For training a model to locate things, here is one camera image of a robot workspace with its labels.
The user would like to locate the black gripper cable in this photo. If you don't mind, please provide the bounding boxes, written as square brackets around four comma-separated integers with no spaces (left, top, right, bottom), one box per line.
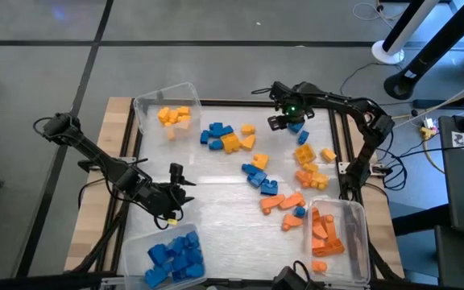
[251,85,276,96]

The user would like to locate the black round-base stand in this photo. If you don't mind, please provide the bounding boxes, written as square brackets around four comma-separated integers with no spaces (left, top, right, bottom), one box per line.
[383,0,464,101]

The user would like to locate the clear plastic bin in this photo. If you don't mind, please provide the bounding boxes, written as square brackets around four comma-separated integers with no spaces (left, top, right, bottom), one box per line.
[133,82,203,136]
[122,223,208,290]
[303,196,371,285]

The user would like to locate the white floor cable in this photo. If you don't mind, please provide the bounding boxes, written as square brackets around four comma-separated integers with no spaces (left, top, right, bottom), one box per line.
[351,2,382,22]

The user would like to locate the beige cable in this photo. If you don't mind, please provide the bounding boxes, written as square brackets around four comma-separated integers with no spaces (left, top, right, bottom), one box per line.
[372,70,464,140]

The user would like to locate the black side table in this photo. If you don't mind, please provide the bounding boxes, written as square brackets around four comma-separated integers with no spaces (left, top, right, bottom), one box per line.
[437,115,464,238]

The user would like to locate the black floor cable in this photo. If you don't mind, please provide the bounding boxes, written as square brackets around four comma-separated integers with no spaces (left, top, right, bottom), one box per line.
[338,60,402,106]

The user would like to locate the black aluminium table frame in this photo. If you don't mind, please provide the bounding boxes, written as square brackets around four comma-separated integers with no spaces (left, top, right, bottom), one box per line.
[66,93,404,290]

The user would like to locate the translucent white table sheet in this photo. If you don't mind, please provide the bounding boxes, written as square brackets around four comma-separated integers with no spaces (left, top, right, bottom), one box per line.
[138,105,340,283]

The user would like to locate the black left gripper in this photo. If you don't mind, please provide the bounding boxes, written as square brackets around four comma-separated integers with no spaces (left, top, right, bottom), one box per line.
[145,162,197,221]

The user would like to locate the coiled black cable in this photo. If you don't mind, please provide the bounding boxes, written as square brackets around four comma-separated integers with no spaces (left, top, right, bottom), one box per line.
[376,148,408,193]

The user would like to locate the white round-base stand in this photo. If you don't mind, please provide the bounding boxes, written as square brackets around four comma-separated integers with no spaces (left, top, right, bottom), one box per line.
[371,0,442,65]

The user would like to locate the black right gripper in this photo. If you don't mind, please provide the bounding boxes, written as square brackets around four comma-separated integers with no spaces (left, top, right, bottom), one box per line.
[267,81,318,132]

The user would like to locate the yellow floor cable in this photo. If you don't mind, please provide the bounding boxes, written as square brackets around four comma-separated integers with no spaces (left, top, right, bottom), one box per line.
[420,136,446,175]

